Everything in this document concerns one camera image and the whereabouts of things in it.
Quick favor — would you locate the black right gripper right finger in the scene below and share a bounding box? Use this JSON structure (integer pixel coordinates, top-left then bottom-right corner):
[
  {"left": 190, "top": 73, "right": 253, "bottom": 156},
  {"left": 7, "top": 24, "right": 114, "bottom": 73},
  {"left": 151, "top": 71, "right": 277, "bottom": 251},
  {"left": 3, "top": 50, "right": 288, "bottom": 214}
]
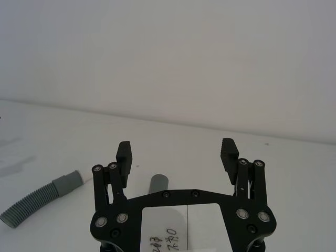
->
[{"left": 222, "top": 137, "right": 270, "bottom": 208}]

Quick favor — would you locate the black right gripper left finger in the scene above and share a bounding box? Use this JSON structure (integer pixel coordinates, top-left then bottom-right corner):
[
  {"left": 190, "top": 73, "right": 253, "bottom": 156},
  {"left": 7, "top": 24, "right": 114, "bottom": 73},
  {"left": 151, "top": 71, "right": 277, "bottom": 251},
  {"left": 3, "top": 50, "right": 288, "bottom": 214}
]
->
[{"left": 91, "top": 141, "right": 135, "bottom": 211}]

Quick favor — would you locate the grey plastic tube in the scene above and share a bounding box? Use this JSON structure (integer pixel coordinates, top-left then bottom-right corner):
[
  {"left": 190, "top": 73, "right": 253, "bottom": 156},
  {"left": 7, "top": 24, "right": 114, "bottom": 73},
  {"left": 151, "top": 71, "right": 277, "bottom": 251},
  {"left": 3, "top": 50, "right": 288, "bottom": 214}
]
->
[{"left": 141, "top": 173, "right": 186, "bottom": 252}]

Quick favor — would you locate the white tube end piece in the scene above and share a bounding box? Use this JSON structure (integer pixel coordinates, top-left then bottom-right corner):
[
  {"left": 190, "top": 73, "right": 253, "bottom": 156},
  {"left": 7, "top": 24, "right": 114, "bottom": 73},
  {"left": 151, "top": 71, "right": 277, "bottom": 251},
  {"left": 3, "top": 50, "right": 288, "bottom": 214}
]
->
[{"left": 78, "top": 170, "right": 92, "bottom": 187}]

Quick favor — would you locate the white table cloth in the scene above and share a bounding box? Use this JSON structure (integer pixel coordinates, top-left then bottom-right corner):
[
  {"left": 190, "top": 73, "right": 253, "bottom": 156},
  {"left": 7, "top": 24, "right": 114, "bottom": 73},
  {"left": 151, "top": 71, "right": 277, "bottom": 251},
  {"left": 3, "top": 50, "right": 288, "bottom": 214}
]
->
[{"left": 0, "top": 98, "right": 336, "bottom": 252}]

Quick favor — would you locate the grey corrugated hose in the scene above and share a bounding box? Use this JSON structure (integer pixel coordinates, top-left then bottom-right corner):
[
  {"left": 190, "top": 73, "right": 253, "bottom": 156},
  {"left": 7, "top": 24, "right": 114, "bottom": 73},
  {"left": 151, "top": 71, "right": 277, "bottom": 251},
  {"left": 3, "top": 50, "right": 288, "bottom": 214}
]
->
[{"left": 0, "top": 169, "right": 85, "bottom": 228}]

